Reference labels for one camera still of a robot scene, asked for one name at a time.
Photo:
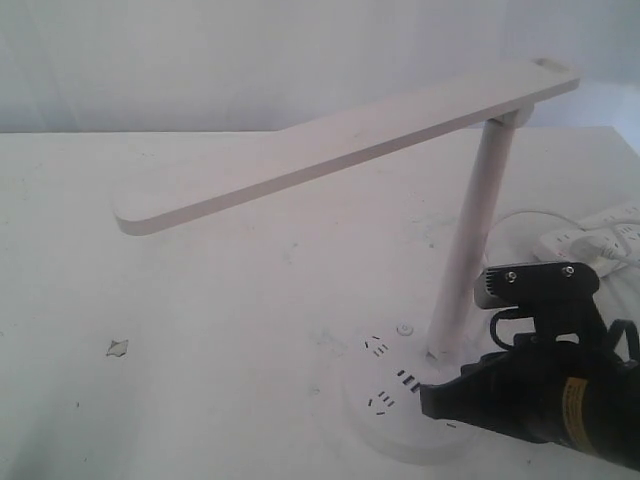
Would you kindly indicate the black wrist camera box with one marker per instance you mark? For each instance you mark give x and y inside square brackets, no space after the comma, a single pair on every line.
[532,285]

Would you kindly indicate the white desk lamp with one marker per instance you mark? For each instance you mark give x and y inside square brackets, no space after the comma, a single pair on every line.
[385,366]

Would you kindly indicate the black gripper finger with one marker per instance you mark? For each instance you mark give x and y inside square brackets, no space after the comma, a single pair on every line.
[448,401]

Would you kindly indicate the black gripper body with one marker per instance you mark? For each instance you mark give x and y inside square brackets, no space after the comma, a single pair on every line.
[572,381]

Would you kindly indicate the white plug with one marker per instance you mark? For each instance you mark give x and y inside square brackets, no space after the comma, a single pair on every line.
[591,249]

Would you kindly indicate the white power strip front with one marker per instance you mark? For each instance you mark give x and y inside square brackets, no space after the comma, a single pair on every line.
[555,246]

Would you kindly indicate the small grey paper scrap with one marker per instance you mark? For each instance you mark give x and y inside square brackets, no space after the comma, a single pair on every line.
[117,349]

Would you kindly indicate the white power strip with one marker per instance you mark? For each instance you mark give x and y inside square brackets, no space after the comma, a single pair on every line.
[555,246]
[624,214]

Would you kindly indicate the white power strip rear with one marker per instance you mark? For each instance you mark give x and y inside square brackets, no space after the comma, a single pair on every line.
[624,214]

